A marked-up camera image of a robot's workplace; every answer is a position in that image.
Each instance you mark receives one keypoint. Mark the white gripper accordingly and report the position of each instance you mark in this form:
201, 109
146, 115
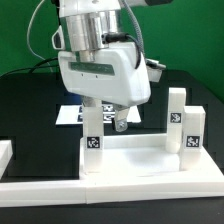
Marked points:
112, 77

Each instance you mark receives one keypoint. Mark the white desk top tray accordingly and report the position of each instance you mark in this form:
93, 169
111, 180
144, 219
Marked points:
138, 158

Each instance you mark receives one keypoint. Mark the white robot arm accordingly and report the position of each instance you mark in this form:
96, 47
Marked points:
91, 25

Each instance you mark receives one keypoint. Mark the white marker sheet with tags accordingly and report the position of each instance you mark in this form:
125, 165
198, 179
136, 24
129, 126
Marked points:
72, 115

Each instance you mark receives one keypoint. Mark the white block left edge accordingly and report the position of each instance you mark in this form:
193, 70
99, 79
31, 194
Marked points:
5, 155

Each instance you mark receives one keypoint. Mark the white L-shaped fence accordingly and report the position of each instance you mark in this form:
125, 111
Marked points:
82, 192

